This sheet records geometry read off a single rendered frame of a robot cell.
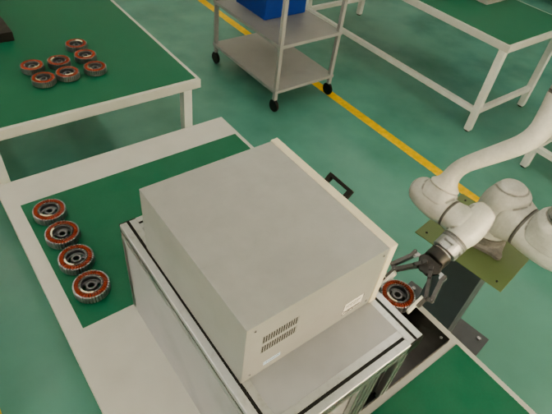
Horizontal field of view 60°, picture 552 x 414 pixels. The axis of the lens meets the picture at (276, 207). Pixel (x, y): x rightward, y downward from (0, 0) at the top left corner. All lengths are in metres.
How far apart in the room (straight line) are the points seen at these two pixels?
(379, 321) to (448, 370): 0.49
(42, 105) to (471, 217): 1.91
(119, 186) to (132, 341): 0.70
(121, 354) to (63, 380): 0.88
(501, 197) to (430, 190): 0.30
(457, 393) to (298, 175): 0.82
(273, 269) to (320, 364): 0.25
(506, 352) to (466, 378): 1.13
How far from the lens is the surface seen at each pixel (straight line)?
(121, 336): 1.54
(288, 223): 1.03
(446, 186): 1.66
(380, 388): 1.43
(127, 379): 1.47
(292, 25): 3.89
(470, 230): 1.63
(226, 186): 1.11
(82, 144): 3.49
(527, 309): 2.99
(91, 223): 1.85
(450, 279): 2.14
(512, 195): 1.86
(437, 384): 1.58
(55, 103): 2.51
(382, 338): 1.15
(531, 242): 1.85
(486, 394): 1.64
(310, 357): 1.09
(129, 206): 1.89
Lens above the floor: 2.06
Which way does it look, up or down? 44 degrees down
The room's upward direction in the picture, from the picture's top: 8 degrees clockwise
